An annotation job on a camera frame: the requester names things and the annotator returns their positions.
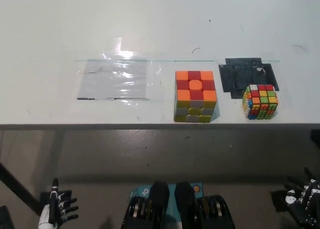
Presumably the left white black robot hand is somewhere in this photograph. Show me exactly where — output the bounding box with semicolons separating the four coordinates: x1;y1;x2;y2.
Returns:
36;177;80;229

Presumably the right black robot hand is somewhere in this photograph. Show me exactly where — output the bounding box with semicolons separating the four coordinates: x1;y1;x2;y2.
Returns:
284;167;320;229

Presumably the small studded multicolour puzzle cube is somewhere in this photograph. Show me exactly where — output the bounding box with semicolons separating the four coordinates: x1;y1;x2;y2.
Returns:
241;83;279;121

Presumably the large orange red puzzle cube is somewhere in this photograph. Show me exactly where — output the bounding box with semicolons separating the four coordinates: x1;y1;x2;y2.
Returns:
173;70;218;124

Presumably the black diagonal table brace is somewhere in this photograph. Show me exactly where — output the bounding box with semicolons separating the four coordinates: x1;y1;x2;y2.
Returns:
0;161;42;216

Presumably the black object at floor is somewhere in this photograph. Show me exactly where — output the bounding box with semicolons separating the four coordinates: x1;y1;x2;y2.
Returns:
0;204;15;229

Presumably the teal router box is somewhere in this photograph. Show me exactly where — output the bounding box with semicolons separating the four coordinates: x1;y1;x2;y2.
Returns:
128;183;205;216

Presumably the black tape patch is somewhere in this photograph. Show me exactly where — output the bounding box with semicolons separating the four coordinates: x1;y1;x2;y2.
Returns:
218;57;281;100

